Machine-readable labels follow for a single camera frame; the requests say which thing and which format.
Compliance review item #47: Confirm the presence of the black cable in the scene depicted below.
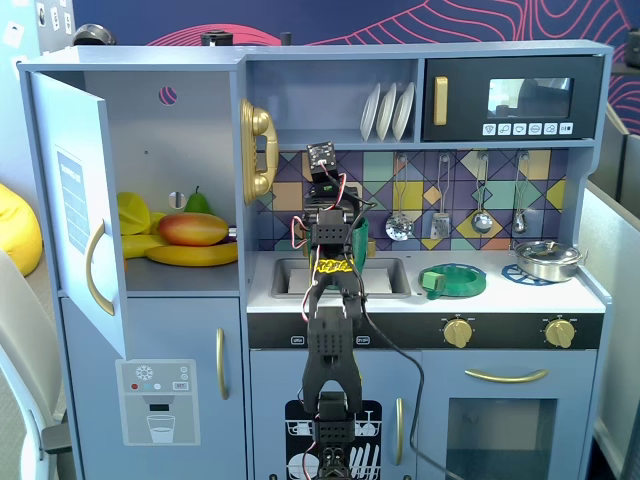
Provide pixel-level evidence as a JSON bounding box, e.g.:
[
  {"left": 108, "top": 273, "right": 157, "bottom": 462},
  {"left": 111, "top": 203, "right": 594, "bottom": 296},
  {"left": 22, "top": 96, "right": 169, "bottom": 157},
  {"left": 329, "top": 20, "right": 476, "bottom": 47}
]
[{"left": 357, "top": 294, "right": 452, "bottom": 480}]

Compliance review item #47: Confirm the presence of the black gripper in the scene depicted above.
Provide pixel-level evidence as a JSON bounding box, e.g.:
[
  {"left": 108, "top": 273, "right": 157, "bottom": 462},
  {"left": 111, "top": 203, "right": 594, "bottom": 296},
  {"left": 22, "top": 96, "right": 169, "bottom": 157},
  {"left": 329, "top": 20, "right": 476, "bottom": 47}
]
[{"left": 305, "top": 141, "right": 364, "bottom": 211}]

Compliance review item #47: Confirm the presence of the gold stove knob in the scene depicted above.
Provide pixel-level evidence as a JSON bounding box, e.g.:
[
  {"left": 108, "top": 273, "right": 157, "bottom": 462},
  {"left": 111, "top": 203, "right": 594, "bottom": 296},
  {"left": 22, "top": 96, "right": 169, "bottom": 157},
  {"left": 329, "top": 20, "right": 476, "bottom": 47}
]
[
  {"left": 443, "top": 319, "right": 475, "bottom": 350},
  {"left": 544, "top": 319, "right": 577, "bottom": 350}
]

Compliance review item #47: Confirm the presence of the black monitor back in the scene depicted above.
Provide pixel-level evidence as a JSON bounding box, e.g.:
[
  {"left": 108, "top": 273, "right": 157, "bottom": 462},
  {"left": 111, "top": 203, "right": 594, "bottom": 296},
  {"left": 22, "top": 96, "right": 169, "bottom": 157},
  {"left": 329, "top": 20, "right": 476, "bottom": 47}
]
[{"left": 599, "top": 106, "right": 629, "bottom": 202}]

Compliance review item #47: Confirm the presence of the yellow faceted toy fruit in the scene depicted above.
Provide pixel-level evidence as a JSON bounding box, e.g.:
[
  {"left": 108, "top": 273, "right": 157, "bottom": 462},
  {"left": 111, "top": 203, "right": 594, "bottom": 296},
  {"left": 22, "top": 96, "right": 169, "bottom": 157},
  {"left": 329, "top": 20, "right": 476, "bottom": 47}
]
[{"left": 116, "top": 191, "right": 152, "bottom": 237}]

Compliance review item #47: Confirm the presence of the steel toy ladle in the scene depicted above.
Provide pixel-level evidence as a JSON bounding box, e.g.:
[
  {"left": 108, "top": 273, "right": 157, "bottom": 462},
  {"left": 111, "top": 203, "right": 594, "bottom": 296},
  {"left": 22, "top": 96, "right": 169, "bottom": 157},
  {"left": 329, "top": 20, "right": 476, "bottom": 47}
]
[{"left": 469, "top": 153, "right": 494, "bottom": 236}]

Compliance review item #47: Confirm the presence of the blue fridge door with dispenser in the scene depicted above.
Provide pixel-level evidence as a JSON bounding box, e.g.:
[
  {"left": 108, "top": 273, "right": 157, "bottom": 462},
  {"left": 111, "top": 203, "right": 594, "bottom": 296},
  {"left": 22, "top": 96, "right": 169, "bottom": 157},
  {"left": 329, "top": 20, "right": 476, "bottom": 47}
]
[{"left": 60, "top": 295, "right": 247, "bottom": 480}]

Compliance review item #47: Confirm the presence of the blue shopping list cabinet door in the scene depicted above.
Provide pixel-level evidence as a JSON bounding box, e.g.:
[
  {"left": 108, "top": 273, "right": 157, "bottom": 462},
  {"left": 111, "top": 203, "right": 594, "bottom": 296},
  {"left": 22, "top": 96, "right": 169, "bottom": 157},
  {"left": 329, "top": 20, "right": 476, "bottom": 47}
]
[{"left": 27, "top": 69, "right": 129, "bottom": 361}]

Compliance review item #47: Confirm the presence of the blue oven door with window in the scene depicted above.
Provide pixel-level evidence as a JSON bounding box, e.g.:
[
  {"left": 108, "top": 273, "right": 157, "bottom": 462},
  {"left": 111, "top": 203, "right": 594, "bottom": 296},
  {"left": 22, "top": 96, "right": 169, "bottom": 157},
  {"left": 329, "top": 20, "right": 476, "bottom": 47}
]
[{"left": 420, "top": 348, "right": 599, "bottom": 480}]

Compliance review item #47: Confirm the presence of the white office chair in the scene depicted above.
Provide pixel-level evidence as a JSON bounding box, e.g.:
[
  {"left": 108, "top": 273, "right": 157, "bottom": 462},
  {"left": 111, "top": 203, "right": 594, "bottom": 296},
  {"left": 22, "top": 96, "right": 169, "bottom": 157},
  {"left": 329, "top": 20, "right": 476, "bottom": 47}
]
[{"left": 0, "top": 246, "right": 72, "bottom": 480}]

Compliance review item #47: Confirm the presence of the green pear-shaped toy fruit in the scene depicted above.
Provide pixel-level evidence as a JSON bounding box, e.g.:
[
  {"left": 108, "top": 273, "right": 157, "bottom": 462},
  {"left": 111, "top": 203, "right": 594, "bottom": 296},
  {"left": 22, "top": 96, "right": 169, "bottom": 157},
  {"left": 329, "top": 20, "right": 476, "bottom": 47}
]
[{"left": 183, "top": 185, "right": 212, "bottom": 216}]

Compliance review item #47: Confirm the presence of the green plastic cup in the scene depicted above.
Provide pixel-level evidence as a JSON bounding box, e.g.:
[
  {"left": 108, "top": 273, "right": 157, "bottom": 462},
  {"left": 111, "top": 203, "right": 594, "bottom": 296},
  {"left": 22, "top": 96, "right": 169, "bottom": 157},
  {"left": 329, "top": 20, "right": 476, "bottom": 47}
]
[{"left": 349, "top": 215, "right": 373, "bottom": 269}]

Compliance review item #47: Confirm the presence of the yellow beanbag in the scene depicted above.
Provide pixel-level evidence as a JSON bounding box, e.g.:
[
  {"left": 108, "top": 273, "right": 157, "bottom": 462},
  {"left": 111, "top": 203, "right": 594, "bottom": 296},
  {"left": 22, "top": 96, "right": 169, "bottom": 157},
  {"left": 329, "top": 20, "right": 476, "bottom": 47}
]
[{"left": 0, "top": 182, "right": 44, "bottom": 277}]

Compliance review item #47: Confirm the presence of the grey desk divider panel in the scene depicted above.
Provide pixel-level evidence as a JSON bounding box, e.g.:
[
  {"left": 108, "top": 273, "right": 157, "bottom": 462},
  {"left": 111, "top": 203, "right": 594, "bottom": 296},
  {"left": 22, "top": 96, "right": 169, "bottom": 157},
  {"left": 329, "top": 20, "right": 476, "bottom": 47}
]
[{"left": 582, "top": 178, "right": 640, "bottom": 480}]

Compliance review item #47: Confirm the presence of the green round recipient with handle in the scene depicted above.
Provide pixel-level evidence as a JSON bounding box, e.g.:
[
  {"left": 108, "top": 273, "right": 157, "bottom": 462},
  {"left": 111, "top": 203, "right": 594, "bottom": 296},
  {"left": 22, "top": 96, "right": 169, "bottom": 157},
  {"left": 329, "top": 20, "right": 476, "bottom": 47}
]
[{"left": 418, "top": 262, "right": 488, "bottom": 301}]

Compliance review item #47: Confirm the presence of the blue toy kitchen unit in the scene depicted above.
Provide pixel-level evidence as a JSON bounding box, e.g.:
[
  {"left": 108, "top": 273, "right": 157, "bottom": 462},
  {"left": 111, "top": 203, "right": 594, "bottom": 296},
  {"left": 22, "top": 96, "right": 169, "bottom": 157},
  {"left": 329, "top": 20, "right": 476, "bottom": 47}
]
[{"left": 17, "top": 39, "right": 615, "bottom": 480}]

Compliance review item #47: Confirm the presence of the steel toy skimmer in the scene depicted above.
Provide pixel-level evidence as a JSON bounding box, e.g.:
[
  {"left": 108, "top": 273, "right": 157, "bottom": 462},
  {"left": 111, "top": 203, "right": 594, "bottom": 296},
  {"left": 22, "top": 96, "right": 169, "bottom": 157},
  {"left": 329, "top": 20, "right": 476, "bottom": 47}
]
[{"left": 384, "top": 154, "right": 417, "bottom": 241}]

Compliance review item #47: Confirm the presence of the black toy microwave door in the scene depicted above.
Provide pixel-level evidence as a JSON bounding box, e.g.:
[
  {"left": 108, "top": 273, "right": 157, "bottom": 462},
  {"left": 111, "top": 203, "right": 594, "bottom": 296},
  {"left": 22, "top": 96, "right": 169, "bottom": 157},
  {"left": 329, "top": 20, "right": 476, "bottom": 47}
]
[{"left": 421, "top": 55, "right": 601, "bottom": 143}]

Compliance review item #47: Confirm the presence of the grey toy sink basin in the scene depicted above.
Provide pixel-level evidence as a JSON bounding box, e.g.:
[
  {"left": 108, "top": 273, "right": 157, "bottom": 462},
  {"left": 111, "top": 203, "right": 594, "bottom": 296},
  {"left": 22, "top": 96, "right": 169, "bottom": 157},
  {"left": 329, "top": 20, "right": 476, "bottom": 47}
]
[{"left": 271, "top": 256, "right": 413, "bottom": 301}]

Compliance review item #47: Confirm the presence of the gold toy telephone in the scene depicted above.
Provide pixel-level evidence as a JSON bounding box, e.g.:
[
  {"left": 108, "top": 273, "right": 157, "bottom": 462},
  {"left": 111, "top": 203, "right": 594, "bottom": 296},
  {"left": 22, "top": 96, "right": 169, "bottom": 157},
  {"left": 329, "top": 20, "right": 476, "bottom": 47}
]
[{"left": 238, "top": 97, "right": 280, "bottom": 206}]

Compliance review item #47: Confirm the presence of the steel toy spoon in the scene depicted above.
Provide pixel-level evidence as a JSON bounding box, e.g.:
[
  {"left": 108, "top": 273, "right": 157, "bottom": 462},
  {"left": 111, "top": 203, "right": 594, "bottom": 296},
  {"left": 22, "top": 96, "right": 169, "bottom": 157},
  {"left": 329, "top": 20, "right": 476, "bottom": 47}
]
[{"left": 512, "top": 151, "right": 531, "bottom": 235}]

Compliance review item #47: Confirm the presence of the black cylinder device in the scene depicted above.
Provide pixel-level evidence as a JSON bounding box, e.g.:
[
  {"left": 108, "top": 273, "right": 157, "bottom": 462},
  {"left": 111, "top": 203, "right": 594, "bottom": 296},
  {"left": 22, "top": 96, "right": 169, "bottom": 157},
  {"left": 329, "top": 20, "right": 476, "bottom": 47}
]
[{"left": 200, "top": 30, "right": 237, "bottom": 48}]

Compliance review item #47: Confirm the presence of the yellow toy banana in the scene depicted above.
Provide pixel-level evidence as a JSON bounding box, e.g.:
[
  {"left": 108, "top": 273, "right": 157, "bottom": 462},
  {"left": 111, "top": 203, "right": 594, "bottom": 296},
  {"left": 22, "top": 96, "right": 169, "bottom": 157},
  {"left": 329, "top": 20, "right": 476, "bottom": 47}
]
[{"left": 144, "top": 241, "right": 240, "bottom": 268}]

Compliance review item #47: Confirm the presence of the steel toy slotted spatula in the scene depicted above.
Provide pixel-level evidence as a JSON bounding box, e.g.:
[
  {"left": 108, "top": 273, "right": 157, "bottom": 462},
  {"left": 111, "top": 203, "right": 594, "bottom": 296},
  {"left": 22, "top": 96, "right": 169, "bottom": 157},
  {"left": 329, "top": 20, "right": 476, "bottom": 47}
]
[{"left": 430, "top": 154, "right": 452, "bottom": 241}]

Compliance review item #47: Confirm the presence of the white toy plate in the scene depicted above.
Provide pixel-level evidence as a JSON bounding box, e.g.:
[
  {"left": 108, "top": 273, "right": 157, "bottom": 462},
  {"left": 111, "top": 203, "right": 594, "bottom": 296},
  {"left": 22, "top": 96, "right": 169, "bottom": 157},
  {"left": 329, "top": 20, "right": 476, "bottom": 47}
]
[
  {"left": 375, "top": 82, "right": 398, "bottom": 142},
  {"left": 391, "top": 81, "right": 416, "bottom": 142},
  {"left": 360, "top": 82, "right": 382, "bottom": 142}
]

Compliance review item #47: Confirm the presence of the steel toy pot with lid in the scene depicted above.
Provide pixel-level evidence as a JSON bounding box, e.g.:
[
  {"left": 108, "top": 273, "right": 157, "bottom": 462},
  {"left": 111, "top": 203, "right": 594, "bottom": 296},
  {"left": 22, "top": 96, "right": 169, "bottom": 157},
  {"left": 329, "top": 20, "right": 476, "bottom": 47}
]
[{"left": 509, "top": 239, "right": 588, "bottom": 284}]

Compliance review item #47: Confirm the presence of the red yellow toy mango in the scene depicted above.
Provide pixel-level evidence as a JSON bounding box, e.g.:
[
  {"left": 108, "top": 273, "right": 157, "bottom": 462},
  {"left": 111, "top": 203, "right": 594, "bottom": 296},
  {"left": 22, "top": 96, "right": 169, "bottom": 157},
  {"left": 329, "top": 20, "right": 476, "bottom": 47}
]
[{"left": 158, "top": 213, "right": 232, "bottom": 247}]

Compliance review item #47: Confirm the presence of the blue dishwasher door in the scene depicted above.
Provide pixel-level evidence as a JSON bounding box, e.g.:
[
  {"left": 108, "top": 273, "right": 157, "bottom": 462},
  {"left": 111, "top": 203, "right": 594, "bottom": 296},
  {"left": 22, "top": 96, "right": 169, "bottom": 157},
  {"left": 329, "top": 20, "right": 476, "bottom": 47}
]
[{"left": 249, "top": 348, "right": 423, "bottom": 480}]

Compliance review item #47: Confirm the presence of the round black device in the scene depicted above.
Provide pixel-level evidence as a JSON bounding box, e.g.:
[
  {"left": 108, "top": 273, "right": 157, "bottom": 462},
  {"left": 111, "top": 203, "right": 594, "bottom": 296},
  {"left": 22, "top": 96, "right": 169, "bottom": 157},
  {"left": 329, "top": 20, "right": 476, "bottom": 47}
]
[{"left": 73, "top": 22, "right": 118, "bottom": 48}]

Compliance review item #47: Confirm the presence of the blue lattice trivet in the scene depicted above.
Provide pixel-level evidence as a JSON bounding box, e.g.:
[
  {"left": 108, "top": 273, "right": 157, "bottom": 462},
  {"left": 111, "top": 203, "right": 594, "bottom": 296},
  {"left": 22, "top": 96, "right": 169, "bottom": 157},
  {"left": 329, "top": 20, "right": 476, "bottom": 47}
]
[{"left": 501, "top": 262, "right": 562, "bottom": 288}]

